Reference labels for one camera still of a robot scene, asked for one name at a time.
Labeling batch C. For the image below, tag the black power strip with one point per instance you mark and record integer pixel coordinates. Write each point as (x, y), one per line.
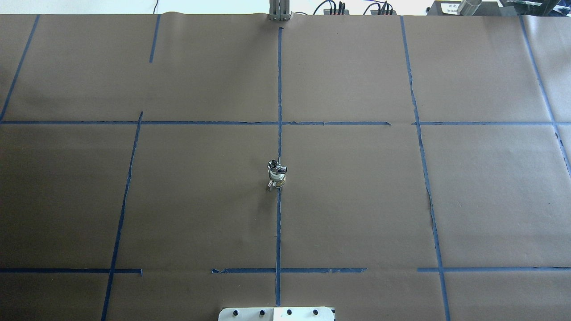
(333, 8)

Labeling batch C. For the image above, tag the aluminium frame post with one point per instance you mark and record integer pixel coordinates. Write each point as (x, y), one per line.
(279, 10)

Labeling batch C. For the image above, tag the white pedestal base plate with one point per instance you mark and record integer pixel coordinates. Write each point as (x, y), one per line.
(312, 313)

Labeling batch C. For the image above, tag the chrome angle valve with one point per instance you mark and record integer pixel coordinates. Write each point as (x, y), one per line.
(276, 168)

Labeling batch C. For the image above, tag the white PPR pipe fitting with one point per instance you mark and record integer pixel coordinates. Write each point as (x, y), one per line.
(276, 180)

